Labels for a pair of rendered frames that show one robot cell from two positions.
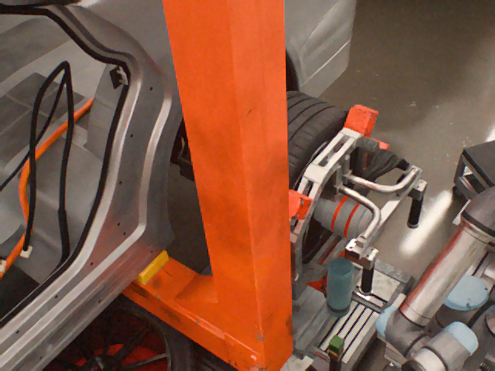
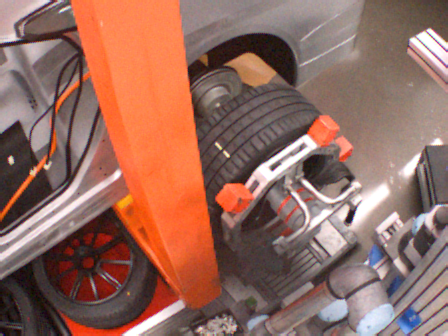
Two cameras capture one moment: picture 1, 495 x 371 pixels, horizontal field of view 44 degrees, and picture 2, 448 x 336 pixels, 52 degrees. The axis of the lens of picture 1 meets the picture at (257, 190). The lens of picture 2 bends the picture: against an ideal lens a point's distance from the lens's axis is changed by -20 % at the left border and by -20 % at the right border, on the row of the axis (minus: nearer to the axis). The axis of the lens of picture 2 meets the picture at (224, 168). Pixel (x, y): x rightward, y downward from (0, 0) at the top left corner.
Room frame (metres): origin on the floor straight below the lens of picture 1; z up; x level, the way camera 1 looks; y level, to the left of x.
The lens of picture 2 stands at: (0.37, -0.36, 2.73)
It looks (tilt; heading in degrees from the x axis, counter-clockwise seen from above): 59 degrees down; 18
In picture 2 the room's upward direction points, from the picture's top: 5 degrees counter-clockwise
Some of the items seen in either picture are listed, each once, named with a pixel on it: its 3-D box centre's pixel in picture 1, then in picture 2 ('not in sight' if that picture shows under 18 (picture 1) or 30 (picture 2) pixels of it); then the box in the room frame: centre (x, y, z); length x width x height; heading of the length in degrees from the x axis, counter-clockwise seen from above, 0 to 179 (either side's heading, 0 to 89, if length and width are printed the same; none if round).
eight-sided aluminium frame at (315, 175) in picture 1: (331, 208); (284, 194); (1.38, -0.25, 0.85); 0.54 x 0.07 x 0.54; 141
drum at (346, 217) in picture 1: (349, 216); (296, 207); (1.34, -0.30, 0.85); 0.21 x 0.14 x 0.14; 51
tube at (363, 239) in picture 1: (350, 205); (287, 210); (1.23, -0.28, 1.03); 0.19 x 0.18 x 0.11; 51
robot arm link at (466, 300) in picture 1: (463, 302); (332, 311); (0.89, -0.53, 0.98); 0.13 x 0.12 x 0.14; 34
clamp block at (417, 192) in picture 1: (411, 186); (350, 196); (1.39, -0.51, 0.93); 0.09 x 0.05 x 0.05; 51
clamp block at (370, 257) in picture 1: (360, 253); (284, 250); (1.12, -0.30, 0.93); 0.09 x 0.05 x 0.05; 51
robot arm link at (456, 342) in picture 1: (448, 348); not in sight; (0.63, -0.38, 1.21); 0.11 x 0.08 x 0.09; 124
